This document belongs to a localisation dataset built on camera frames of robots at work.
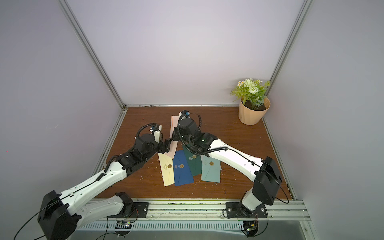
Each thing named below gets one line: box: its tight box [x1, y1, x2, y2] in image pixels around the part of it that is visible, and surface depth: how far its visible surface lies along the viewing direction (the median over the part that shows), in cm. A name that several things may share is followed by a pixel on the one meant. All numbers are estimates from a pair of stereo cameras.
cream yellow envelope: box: [158, 153, 175, 187], surface depth 88 cm
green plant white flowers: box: [230, 78, 271, 110], surface depth 91 cm
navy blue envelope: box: [172, 150, 194, 187], surface depth 88 cm
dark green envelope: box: [183, 145, 202, 176], surface depth 92 cm
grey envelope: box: [200, 155, 222, 177], surface depth 89 cm
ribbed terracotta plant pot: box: [238, 97, 271, 126], surface depth 100 cm
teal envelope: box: [200, 155, 222, 183], surface depth 88 cm
